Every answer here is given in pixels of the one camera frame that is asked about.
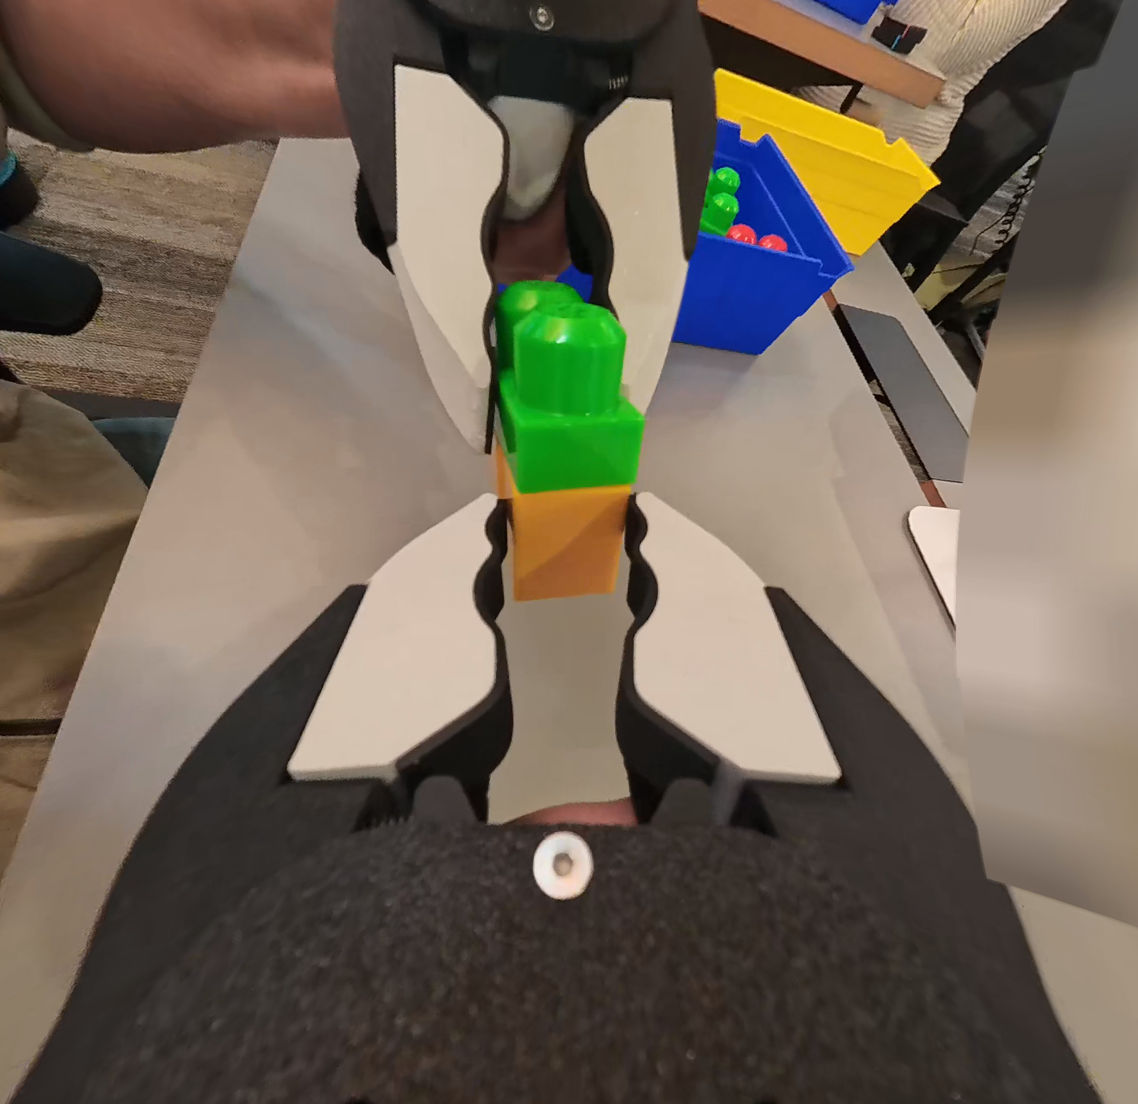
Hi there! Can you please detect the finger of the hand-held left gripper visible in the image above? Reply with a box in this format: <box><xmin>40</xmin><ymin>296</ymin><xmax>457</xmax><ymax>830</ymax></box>
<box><xmin>386</xmin><ymin>63</ymin><xmax>517</xmax><ymax>456</ymax></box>
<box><xmin>567</xmin><ymin>91</ymin><xmax>693</xmax><ymax>415</ymax></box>

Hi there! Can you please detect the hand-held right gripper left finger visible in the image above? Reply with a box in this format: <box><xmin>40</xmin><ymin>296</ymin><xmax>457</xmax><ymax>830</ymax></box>
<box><xmin>290</xmin><ymin>494</ymin><xmax>517</xmax><ymax>785</ymax></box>

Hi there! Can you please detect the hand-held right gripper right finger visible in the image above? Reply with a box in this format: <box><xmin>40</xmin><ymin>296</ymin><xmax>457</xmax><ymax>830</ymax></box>
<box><xmin>617</xmin><ymin>491</ymin><xmax>843</xmax><ymax>785</ymax></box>

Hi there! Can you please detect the yellow toy block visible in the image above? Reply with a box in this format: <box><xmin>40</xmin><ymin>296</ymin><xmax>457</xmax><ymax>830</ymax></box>
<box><xmin>493</xmin><ymin>446</ymin><xmax>638</xmax><ymax>603</ymax></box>

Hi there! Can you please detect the green double toy block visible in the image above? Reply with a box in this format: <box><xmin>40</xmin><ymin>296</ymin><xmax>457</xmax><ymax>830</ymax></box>
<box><xmin>493</xmin><ymin>280</ymin><xmax>648</xmax><ymax>492</ymax></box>

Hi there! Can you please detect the person's left forearm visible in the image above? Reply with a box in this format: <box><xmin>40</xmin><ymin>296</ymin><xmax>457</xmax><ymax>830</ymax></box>
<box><xmin>0</xmin><ymin>0</ymin><xmax>348</xmax><ymax>153</ymax></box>

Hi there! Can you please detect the pile of colourful toy blocks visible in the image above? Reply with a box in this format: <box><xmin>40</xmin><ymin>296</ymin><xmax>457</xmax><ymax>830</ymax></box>
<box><xmin>698</xmin><ymin>165</ymin><xmax>794</xmax><ymax>255</ymax></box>

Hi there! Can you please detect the yellow plastic bin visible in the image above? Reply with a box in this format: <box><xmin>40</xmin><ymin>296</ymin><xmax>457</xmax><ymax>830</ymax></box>
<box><xmin>712</xmin><ymin>67</ymin><xmax>942</xmax><ymax>256</ymax></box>

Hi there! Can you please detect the white document stand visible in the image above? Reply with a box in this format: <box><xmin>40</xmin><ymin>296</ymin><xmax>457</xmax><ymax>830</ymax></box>
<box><xmin>908</xmin><ymin>506</ymin><xmax>963</xmax><ymax>628</ymax></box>

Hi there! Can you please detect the wooden shelf board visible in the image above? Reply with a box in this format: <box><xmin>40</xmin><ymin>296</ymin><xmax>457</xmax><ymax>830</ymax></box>
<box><xmin>691</xmin><ymin>0</ymin><xmax>948</xmax><ymax>110</ymax></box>

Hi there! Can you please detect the black inset table panel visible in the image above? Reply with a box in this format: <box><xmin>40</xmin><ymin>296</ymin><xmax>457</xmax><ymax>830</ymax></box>
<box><xmin>834</xmin><ymin>305</ymin><xmax>973</xmax><ymax>485</ymax></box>

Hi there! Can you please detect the person's dark shoe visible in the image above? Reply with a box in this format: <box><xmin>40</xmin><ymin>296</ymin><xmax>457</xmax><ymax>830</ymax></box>
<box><xmin>0</xmin><ymin>229</ymin><xmax>107</xmax><ymax>339</ymax></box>

